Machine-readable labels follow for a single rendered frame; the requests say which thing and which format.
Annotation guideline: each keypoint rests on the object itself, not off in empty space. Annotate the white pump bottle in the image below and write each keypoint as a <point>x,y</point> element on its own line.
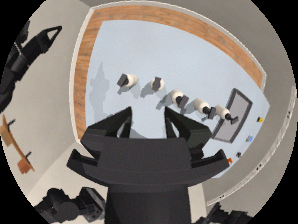
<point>128,80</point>
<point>203,108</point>
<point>156,82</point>
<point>223,113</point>
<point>178,99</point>

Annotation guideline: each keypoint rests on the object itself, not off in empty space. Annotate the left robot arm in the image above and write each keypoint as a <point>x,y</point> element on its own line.
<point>64,208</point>

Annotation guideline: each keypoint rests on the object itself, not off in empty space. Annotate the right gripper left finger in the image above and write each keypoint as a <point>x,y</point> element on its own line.
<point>111,125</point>

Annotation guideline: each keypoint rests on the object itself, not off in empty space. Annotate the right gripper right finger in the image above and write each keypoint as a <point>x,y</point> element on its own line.
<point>195,133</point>

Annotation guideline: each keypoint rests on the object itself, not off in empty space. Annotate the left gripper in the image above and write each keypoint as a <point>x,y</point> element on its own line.
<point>42,37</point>

